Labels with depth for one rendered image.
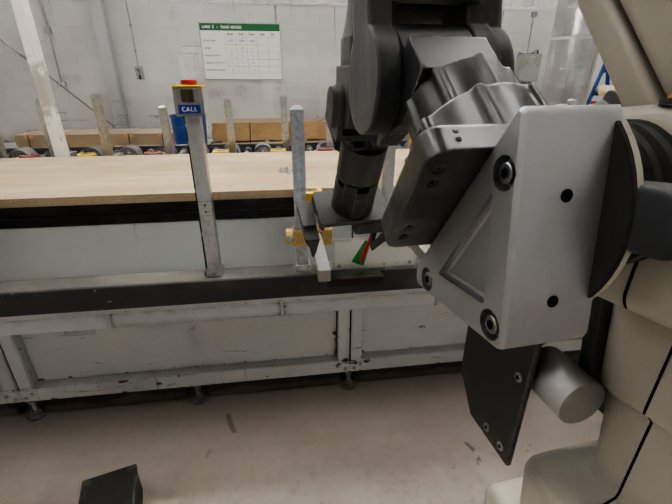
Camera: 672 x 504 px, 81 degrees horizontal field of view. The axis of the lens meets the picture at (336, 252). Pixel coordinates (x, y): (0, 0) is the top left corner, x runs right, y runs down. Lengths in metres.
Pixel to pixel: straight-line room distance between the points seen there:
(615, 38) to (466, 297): 0.21
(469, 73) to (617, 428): 0.32
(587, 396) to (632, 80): 0.24
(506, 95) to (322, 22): 8.11
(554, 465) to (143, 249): 1.29
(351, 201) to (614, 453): 0.37
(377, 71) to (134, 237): 1.26
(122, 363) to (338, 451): 0.89
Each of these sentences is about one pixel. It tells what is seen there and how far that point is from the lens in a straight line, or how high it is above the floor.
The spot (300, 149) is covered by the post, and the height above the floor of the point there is 1.06.
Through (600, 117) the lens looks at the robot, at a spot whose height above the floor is 1.22.
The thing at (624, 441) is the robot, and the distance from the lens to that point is 0.44.
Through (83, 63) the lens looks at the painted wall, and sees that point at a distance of 8.90.
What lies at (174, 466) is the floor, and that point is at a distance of 1.66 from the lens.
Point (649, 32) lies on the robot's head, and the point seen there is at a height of 1.26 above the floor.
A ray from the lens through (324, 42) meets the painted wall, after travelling 8.30.
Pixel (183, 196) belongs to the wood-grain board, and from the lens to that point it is 1.36.
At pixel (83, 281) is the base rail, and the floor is 0.70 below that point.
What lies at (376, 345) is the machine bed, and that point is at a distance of 1.72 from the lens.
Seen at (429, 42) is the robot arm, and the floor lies 1.26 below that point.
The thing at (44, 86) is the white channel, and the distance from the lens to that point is 2.27.
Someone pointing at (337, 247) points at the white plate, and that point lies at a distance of 1.17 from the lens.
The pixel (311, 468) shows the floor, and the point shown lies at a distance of 1.56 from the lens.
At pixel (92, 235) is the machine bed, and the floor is 0.77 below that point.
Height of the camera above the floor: 1.24
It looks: 24 degrees down
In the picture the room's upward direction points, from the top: straight up
